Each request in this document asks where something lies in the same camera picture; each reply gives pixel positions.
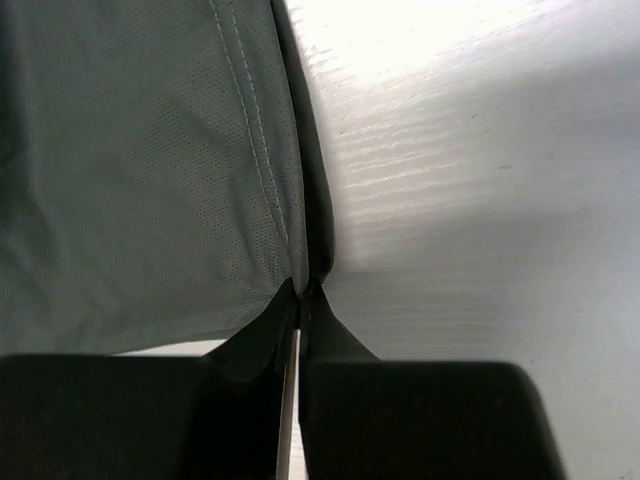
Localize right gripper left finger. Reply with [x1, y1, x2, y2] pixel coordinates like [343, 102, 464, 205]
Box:
[1, 283, 297, 479]

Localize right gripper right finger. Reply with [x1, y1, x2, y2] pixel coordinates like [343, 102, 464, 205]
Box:
[299, 283, 565, 479]

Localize dark grey t shirt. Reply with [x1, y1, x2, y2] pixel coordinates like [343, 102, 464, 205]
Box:
[1, 1, 334, 354]

